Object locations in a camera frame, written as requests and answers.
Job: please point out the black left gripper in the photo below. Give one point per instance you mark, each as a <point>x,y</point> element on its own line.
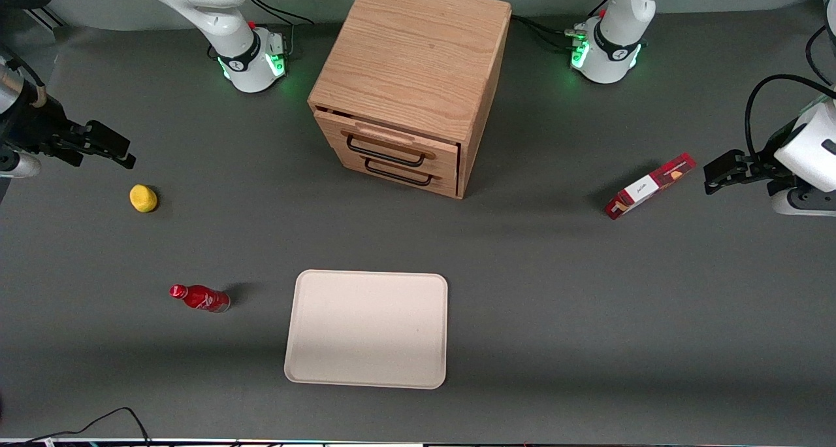
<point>762,169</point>

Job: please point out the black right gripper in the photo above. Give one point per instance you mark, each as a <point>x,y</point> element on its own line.
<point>34,128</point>

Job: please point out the wooden drawer with pull ridge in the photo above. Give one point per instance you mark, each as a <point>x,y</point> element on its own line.
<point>385,148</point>

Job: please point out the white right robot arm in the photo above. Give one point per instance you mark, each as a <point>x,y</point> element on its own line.
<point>215,16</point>

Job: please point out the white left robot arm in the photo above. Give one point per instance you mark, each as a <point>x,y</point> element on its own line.
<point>617,16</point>

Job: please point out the plain wooden drawer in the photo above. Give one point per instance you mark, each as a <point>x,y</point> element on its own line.
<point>444,180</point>

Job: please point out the oak wooden drawer cabinet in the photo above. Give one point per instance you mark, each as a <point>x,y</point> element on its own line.
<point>411,48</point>

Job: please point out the yellow lemon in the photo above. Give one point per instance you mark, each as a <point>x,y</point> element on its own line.
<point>144,198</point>

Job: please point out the red and white carton box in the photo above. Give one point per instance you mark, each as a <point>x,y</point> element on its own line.
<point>646,187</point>

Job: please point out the red drink bottle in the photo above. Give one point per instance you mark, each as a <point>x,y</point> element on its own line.
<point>202,298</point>

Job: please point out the beige rectangular tray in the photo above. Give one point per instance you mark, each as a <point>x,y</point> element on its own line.
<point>366,332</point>

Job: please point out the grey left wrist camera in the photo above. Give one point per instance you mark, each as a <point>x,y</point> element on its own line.
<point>806,203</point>

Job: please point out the aluminium frame rail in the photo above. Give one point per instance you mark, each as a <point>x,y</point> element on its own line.
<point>47,17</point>

